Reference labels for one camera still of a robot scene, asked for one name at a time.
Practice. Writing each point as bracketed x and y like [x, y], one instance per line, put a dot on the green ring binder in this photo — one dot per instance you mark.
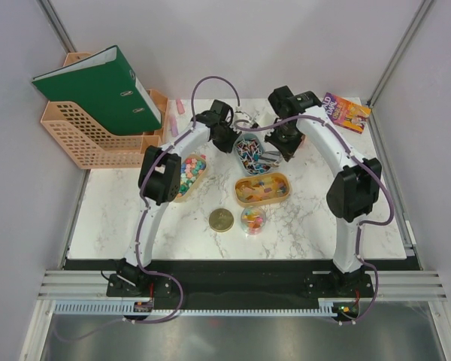
[108, 89]

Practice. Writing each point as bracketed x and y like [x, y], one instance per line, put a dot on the tan tray of popsicle candies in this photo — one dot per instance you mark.
[263, 189]

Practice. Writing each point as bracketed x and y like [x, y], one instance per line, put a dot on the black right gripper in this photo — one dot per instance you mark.
[288, 150]

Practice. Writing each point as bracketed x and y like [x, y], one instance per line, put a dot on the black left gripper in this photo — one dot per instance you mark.
[228, 147]

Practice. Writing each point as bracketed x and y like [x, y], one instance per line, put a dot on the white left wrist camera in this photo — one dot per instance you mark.
[242, 120]

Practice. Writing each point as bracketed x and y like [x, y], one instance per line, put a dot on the Roald Dahl book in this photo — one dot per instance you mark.
[346, 114]

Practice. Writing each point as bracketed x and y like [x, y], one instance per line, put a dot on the peach desk organizer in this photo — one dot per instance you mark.
[88, 143]

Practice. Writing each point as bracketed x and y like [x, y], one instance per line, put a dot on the clear plastic jar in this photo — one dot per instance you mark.
[253, 220]

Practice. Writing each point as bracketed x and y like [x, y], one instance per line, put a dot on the beige tray of star candies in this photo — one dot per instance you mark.
[192, 172]

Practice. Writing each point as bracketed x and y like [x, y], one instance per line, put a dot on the silver metal scoop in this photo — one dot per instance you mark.
[270, 158]

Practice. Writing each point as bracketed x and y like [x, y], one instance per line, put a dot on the gold jar lid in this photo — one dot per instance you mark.
[221, 220]

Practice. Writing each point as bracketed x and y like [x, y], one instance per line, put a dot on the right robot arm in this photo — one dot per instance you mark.
[354, 189]

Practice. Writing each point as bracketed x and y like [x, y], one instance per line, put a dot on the grey tray of lollipops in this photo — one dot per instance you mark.
[248, 149]

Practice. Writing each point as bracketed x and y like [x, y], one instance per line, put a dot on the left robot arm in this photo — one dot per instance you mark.
[159, 178]

